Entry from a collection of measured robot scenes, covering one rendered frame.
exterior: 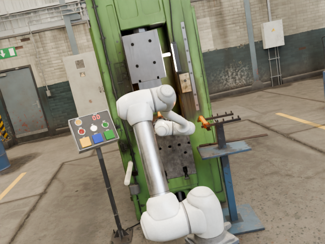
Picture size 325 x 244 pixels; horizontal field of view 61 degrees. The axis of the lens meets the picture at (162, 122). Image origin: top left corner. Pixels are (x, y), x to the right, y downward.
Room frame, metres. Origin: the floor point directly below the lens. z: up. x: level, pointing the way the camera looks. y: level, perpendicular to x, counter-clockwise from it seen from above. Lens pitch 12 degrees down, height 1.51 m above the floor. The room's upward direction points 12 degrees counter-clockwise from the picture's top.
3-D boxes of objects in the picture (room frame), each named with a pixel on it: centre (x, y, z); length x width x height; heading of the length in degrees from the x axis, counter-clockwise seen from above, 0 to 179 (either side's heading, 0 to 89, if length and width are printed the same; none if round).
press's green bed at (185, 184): (2.60, -0.02, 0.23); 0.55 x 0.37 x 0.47; 0
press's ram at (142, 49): (2.59, -0.01, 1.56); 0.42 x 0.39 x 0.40; 0
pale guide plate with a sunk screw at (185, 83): (2.51, -0.28, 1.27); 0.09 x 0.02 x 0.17; 90
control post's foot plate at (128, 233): (2.30, 0.60, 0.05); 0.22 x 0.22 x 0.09; 0
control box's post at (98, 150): (2.30, 0.59, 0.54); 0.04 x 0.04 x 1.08; 0
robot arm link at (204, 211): (1.22, -0.11, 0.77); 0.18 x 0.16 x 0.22; 98
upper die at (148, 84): (2.59, 0.04, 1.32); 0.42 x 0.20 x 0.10; 0
